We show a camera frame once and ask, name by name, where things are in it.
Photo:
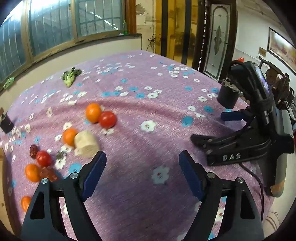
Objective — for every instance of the window with metal grille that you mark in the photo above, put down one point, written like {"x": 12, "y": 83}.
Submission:
{"x": 50, "y": 20}

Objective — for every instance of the dark carved wooden chair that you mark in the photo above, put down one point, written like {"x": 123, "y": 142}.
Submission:
{"x": 283, "y": 81}

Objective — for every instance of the framed wall picture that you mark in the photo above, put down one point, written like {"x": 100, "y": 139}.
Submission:
{"x": 281, "y": 47}

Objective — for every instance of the red tomato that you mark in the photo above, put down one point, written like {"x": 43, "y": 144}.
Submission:
{"x": 107, "y": 119}
{"x": 43, "y": 158}

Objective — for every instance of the small yellow wall plaque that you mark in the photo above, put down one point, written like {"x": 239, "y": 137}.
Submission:
{"x": 262, "y": 51}

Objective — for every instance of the purple floral tablecloth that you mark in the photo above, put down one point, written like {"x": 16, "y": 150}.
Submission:
{"x": 150, "y": 129}

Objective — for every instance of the green bottle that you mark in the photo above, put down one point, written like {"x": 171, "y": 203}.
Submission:
{"x": 125, "y": 27}

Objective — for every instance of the white steamed bun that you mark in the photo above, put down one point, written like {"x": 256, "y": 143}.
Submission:
{"x": 86, "y": 144}

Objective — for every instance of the yellow framed glass partition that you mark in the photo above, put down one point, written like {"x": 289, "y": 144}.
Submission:
{"x": 175, "y": 30}

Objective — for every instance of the orange mandarin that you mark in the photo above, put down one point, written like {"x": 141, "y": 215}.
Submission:
{"x": 32, "y": 172}
{"x": 69, "y": 137}
{"x": 93, "y": 112}
{"x": 25, "y": 203}

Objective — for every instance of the green cloth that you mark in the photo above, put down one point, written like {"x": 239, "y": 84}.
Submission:
{"x": 8, "y": 82}

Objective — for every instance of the wrinkled red date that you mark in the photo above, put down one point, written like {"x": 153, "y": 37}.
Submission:
{"x": 49, "y": 174}

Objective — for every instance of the green leafy vegetable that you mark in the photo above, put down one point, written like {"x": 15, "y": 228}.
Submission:
{"x": 70, "y": 76}

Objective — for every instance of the leaded glass door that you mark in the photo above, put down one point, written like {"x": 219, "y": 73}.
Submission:
{"x": 218, "y": 37}

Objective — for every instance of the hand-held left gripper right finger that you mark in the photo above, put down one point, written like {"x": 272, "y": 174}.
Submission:
{"x": 192, "y": 178}

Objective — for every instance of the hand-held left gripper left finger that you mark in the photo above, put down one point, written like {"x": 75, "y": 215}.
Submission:
{"x": 92, "y": 178}

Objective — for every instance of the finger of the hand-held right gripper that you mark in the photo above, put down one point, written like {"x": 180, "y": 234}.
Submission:
{"x": 203, "y": 140}
{"x": 231, "y": 115}

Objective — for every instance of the black block with brown roller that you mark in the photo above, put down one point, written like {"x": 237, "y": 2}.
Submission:
{"x": 5, "y": 122}

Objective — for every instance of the small dark red date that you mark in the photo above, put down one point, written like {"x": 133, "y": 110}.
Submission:
{"x": 33, "y": 151}

